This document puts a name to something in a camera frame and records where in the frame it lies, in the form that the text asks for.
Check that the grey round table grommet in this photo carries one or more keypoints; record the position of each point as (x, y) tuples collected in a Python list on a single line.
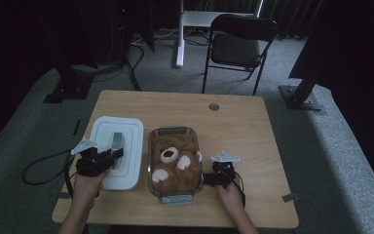
[(214, 107)]

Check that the translucent brown storage box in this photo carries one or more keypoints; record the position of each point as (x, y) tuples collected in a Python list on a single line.
[(175, 196)]

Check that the dark curtain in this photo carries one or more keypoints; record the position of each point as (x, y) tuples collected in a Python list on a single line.
[(289, 16)]

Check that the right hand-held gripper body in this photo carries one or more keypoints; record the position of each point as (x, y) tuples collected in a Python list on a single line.
[(224, 170)]

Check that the black folding chair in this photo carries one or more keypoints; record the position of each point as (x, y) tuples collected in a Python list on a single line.
[(237, 45)]

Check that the person's right hand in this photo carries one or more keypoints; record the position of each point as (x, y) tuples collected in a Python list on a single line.
[(230, 196)]

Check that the person's left hand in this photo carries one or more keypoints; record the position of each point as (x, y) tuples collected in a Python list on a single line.
[(87, 188)]

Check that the brown teddy bear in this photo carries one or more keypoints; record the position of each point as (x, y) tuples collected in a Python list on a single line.
[(178, 172)]

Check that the black strip on floor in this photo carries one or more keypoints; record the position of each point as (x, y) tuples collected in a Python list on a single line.
[(76, 127)]

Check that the white desk frame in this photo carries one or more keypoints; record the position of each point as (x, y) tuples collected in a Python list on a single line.
[(181, 39)]

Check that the black slanted stand with base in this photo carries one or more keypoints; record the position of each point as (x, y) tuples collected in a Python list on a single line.
[(302, 94)]

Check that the grey tape piece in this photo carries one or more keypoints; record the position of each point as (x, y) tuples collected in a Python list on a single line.
[(63, 195), (290, 197)]

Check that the black stand base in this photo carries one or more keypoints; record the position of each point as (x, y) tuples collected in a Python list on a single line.
[(68, 89)]

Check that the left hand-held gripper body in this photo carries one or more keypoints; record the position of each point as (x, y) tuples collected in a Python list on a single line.
[(92, 162)]

